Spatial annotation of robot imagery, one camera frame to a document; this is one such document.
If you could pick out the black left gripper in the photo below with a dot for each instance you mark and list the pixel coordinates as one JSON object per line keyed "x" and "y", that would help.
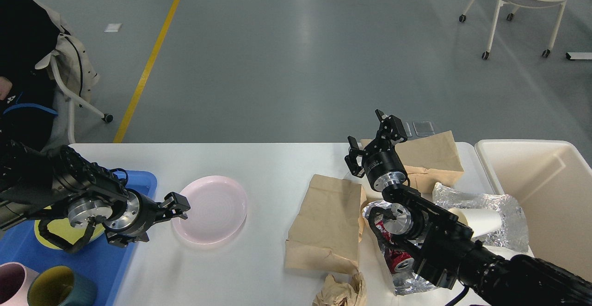
{"x": 129, "y": 223}

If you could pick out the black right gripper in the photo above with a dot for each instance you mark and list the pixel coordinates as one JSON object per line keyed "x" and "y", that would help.
{"x": 380, "y": 162}

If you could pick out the pink plate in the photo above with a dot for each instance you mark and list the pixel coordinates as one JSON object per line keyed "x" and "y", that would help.
{"x": 218, "y": 210}

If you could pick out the dark teal mug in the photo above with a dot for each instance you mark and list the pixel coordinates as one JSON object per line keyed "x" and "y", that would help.
{"x": 61, "y": 286}

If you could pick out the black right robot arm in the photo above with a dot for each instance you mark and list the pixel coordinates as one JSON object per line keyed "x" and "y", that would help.
{"x": 441, "y": 246}

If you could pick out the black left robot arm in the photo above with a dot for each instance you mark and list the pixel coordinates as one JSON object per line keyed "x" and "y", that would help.
{"x": 70, "y": 196}

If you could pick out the blue plastic tray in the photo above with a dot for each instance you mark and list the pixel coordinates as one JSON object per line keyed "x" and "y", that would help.
{"x": 104, "y": 264}

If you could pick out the brown paper bag rear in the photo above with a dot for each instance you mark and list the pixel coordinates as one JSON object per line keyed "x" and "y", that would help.
{"x": 430, "y": 160}

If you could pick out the flat brown paper bag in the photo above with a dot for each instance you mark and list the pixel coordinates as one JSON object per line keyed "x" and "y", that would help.
{"x": 328, "y": 228}

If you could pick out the crushed red soda can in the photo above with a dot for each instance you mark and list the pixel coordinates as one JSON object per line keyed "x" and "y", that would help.
{"x": 397, "y": 261}

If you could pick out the white paper cup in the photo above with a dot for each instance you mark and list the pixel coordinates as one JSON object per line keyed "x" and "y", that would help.
{"x": 481, "y": 220}

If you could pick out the aluminium foil under can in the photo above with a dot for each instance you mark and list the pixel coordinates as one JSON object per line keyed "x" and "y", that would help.
{"x": 403, "y": 283}

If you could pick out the pink mug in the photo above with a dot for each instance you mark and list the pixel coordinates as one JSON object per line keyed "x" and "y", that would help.
{"x": 15, "y": 281}

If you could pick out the crumpled brown paper ball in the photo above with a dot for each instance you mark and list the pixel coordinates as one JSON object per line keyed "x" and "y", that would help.
{"x": 334, "y": 293}

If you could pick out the crumpled aluminium foil right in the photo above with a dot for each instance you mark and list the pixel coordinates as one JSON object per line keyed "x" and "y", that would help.
{"x": 513, "y": 233}

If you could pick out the beige plastic bin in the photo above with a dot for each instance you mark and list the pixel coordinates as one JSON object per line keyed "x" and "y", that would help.
{"x": 552, "y": 182}

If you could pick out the white floor label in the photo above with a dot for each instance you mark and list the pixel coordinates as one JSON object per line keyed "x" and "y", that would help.
{"x": 113, "y": 27}

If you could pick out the white bar on floor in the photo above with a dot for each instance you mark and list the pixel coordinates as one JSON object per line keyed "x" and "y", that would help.
{"x": 578, "y": 56}

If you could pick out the person in black clothes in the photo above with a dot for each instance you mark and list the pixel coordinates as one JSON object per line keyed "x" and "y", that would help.
{"x": 27, "y": 35}

